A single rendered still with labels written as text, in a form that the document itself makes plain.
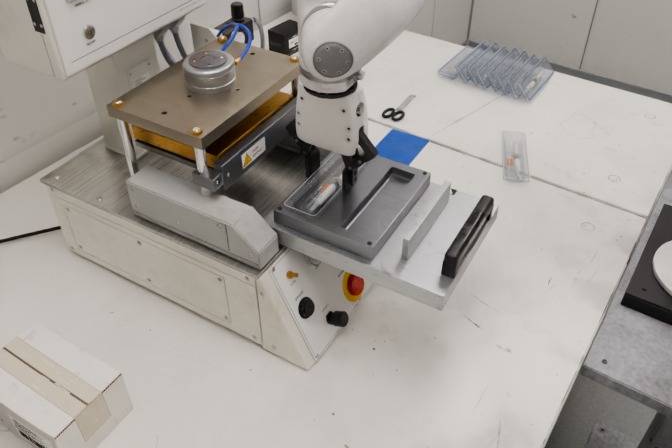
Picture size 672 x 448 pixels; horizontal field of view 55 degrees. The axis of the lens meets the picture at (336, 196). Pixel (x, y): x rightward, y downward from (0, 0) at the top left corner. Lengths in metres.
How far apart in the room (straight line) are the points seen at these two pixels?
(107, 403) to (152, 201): 0.30
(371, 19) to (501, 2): 2.72
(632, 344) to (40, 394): 0.91
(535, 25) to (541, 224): 2.15
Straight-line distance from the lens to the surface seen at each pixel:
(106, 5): 1.04
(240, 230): 0.93
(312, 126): 0.93
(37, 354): 1.06
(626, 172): 1.57
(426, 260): 0.91
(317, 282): 1.05
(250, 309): 1.02
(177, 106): 0.99
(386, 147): 1.51
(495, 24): 3.49
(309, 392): 1.04
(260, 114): 1.05
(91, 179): 1.19
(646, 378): 1.16
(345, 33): 0.75
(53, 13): 0.98
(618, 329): 1.21
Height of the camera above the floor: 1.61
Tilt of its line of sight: 39 degrees down
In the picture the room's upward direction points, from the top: straight up
